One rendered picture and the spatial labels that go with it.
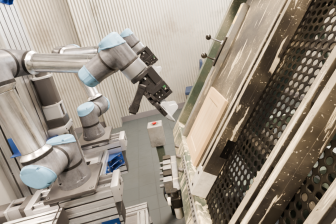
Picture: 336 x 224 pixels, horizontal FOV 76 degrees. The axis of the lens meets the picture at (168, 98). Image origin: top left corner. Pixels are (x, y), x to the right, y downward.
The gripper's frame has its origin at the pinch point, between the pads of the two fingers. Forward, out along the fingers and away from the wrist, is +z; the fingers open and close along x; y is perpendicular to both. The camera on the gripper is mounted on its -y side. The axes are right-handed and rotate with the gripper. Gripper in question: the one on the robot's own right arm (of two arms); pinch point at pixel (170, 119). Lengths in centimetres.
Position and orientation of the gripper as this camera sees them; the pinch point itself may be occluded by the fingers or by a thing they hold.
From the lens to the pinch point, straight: 77.8
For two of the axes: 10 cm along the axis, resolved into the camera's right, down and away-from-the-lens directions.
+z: 6.2, 7.3, 2.9
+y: 7.7, -6.4, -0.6
